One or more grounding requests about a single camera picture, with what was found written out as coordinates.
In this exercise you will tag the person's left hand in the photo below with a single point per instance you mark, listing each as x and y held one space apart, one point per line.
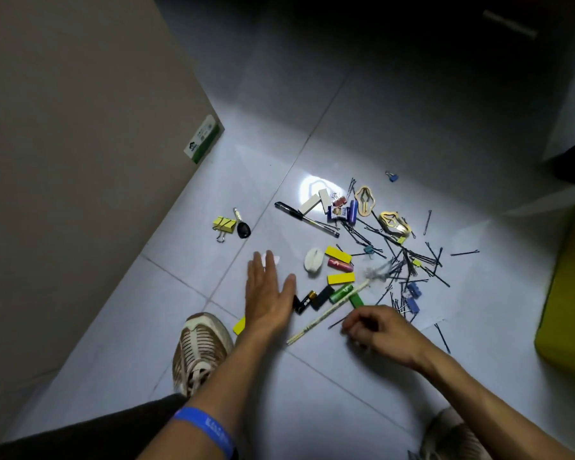
266 301

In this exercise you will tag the person's right hand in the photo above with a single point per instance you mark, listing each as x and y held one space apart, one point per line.
388 337

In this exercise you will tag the yellow rectangular block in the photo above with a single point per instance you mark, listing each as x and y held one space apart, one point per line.
239 325
338 254
341 278

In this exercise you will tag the black gold small tube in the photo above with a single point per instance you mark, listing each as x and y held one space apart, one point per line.
310 297

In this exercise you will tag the green rectangular block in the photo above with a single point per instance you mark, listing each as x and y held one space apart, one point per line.
357 300

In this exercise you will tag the wooden chopsticks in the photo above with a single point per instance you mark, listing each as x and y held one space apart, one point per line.
326 313

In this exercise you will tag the green small cylinder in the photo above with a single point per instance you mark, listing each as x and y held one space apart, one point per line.
341 293

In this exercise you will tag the small clear plastic bag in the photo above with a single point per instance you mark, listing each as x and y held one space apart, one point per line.
377 272

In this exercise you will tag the black car key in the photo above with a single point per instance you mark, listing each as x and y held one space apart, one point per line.
243 229

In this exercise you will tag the pink short highlighter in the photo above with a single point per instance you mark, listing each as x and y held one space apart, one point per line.
340 265

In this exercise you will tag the teal binder clip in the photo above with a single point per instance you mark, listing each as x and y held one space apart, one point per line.
369 250

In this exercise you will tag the black pen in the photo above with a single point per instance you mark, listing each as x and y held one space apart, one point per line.
306 220

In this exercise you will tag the white rectangular block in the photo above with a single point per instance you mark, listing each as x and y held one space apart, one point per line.
325 199
310 204

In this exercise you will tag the scatter of black hairpins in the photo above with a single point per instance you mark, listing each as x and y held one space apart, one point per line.
465 253

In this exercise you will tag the blue clip with portrait card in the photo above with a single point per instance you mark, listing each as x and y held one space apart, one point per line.
338 213

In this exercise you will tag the pink binder clip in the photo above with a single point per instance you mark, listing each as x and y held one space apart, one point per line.
339 202

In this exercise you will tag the blue purple battery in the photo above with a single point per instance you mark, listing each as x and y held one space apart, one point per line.
353 213

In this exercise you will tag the small blue binder clip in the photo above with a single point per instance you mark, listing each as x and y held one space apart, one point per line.
392 176

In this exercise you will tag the yellow plastic bin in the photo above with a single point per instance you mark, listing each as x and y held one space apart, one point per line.
570 306

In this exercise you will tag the person's right forearm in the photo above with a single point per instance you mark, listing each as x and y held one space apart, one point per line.
498 412

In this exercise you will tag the person's left forearm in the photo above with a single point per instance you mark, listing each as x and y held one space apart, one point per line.
220 388

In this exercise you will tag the person's left shoe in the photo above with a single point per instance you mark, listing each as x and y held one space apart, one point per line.
199 349

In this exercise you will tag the person's shoe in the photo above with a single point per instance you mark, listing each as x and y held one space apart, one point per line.
199 349
453 438

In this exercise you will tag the person's right shoe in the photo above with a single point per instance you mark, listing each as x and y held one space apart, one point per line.
453 438

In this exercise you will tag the person's dark trousers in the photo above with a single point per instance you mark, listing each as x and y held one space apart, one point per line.
100 435

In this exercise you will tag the blue wristband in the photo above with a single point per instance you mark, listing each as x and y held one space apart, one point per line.
206 426

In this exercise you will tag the green white small box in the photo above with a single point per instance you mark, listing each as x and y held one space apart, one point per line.
202 138

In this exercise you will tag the brown cardboard panel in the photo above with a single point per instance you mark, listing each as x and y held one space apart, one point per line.
76 186

